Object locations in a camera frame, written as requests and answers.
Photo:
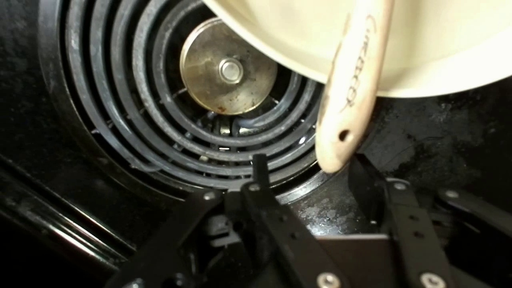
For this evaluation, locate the black coil burner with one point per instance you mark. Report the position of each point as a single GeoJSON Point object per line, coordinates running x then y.
{"type": "Point", "coordinates": [229, 70]}

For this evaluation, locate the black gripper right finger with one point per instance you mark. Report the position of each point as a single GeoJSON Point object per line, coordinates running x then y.
{"type": "Point", "coordinates": [416, 235]}

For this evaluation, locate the black electric stove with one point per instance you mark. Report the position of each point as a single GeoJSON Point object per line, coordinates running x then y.
{"type": "Point", "coordinates": [437, 139]}

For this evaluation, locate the wooden cooking spoon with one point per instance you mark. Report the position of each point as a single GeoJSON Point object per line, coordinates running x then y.
{"type": "Point", "coordinates": [345, 123]}

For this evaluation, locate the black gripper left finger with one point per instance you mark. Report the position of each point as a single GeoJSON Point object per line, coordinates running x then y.
{"type": "Point", "coordinates": [288, 241]}

